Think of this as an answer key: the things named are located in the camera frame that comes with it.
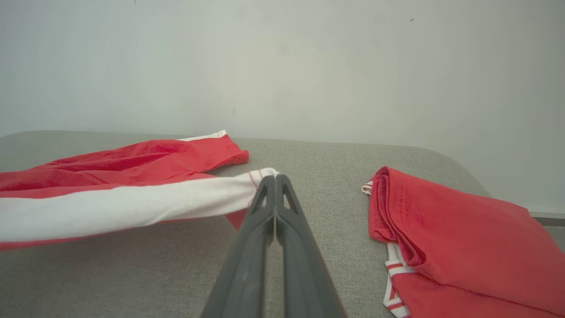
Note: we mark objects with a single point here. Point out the red numbered jersey white sleeves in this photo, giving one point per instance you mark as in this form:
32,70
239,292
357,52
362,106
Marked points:
463,247

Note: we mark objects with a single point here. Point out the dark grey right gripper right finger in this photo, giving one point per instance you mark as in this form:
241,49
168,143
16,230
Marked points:
304,274

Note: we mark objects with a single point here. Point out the red garment with white stripes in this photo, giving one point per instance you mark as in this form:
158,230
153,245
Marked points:
132,163

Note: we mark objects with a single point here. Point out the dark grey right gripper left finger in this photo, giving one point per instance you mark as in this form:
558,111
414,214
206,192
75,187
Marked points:
247,265

